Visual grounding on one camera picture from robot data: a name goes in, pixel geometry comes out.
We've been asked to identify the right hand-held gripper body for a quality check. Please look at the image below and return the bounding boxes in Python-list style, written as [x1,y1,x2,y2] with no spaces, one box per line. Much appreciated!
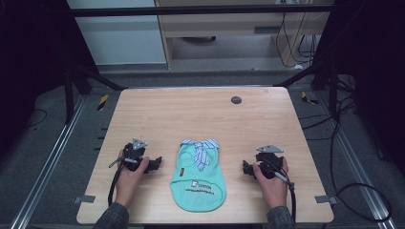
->
[254,144,289,184]

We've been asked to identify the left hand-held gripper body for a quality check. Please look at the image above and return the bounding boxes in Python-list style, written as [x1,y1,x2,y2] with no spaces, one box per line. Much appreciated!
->
[109,136,151,173]

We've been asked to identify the person's left hand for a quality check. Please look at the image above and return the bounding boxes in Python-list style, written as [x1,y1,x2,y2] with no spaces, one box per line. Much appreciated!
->
[114,150,150,209]

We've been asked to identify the person's right hand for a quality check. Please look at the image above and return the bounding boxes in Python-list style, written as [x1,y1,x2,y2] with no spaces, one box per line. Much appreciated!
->
[252,156,290,210]

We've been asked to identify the teal pet shirt striped collar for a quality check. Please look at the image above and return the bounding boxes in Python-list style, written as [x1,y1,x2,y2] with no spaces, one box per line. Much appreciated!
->
[169,137,228,214]

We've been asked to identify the yellow black striped tape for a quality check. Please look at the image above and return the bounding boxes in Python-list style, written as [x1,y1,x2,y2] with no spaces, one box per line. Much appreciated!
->
[301,91,319,106]
[96,94,110,112]

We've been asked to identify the black metal stand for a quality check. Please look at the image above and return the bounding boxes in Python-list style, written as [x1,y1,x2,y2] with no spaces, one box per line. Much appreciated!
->
[273,55,340,120]
[62,61,128,126]

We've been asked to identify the white cabinet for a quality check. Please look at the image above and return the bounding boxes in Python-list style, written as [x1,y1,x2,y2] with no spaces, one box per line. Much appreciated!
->
[66,0,168,67]

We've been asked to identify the black curtain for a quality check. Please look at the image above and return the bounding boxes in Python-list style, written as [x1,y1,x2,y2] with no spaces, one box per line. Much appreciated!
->
[0,0,96,160]
[313,0,405,176]

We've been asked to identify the light wooden desk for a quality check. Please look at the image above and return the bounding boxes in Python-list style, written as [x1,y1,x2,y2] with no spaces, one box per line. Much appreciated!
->
[154,0,332,70]

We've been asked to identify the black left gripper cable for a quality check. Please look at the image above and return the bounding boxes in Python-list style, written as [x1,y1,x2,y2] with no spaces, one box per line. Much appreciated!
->
[107,162,126,208]

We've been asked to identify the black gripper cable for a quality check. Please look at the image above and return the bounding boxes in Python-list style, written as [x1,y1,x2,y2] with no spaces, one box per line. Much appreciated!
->
[266,158,298,223]
[107,162,126,208]

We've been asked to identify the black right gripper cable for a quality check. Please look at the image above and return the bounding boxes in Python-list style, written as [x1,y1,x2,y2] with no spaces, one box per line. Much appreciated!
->
[266,158,298,223]

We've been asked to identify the grey metal table bracket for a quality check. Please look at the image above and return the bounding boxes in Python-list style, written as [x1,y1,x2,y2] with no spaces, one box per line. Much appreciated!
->
[73,195,96,205]
[314,195,338,205]

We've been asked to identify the aluminium floor rail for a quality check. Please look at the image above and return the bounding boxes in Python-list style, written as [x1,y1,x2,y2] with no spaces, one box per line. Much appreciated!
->
[314,92,399,229]
[9,94,88,229]

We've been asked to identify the black floor cable loop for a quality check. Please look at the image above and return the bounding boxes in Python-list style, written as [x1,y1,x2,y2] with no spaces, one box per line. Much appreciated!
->
[329,94,394,223]

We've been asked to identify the black hanging cables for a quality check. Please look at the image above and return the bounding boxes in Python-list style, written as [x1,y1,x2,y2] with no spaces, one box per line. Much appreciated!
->
[274,0,323,70]

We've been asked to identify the black horizontal frame bar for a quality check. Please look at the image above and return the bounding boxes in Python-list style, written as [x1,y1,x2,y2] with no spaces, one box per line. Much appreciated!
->
[65,3,338,18]

